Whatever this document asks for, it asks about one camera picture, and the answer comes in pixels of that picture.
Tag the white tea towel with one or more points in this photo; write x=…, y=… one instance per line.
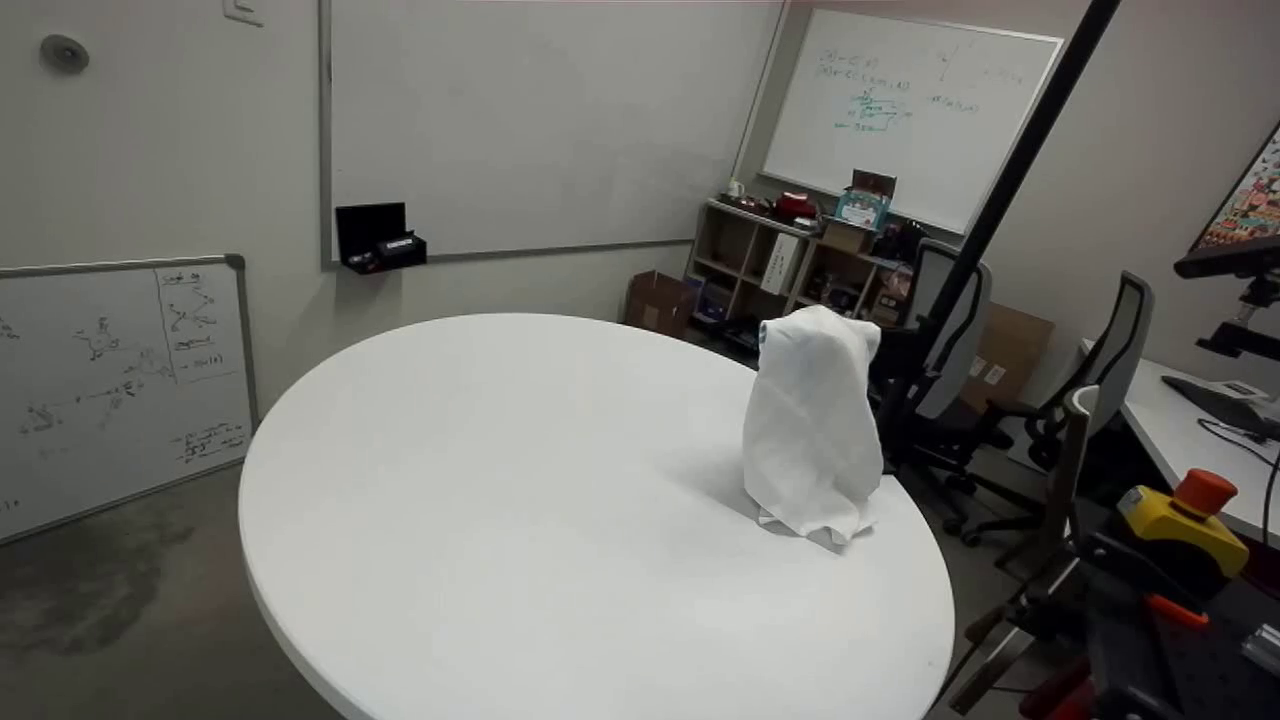
x=809, y=437

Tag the black stand pole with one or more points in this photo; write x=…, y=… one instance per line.
x=1076, y=55

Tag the cardboard box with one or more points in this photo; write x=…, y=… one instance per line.
x=658, y=301

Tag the wooden cubby shelf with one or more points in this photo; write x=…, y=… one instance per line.
x=749, y=266

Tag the grey mesh office chair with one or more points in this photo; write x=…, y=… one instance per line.
x=913, y=415

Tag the black marker tray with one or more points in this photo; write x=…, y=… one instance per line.
x=378, y=237

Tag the whiteboard with green writing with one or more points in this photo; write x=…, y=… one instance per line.
x=924, y=102

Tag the floor standing whiteboard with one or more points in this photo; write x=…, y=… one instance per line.
x=112, y=382

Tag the yellow emergency stop box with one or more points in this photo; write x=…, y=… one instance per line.
x=1185, y=520

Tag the red emergency stop button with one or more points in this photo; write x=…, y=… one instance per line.
x=1204, y=491

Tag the white desk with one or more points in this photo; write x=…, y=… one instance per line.
x=1182, y=437

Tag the computer monitor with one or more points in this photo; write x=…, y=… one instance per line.
x=1244, y=231

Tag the large wall whiteboard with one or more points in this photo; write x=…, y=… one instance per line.
x=542, y=126

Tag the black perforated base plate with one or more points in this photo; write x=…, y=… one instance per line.
x=1169, y=653

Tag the round wall sensor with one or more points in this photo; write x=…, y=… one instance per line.
x=67, y=55

